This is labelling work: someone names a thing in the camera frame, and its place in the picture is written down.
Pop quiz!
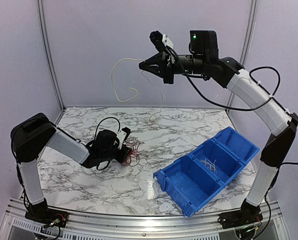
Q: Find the brown wire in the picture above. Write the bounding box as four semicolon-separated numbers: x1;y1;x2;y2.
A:
121;139;146;168

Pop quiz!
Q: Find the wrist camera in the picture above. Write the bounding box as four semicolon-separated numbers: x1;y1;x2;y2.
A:
117;127;131;150
149;30;174;53

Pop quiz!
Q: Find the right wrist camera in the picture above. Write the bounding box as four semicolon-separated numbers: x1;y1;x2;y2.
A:
149;30;174;53

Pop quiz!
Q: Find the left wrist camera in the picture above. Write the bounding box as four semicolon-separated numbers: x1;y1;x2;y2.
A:
117;127;131;150

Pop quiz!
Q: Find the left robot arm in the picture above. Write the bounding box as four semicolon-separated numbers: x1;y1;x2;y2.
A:
11;112;131;223

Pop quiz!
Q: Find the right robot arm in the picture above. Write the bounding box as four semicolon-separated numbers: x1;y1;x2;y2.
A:
139;30;298;224

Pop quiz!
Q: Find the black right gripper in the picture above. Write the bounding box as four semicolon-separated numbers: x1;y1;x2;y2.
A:
140;50;208;84

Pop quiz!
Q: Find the aluminium front frame rail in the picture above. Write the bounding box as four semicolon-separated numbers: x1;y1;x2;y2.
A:
0;197;289;240

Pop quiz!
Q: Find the blue three-compartment bin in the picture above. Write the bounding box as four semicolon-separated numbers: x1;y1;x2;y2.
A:
153;127;259;217

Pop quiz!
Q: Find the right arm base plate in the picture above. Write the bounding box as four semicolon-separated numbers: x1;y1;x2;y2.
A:
217;209;263;229

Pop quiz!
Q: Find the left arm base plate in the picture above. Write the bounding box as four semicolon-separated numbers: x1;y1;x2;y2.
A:
25;209;69;228

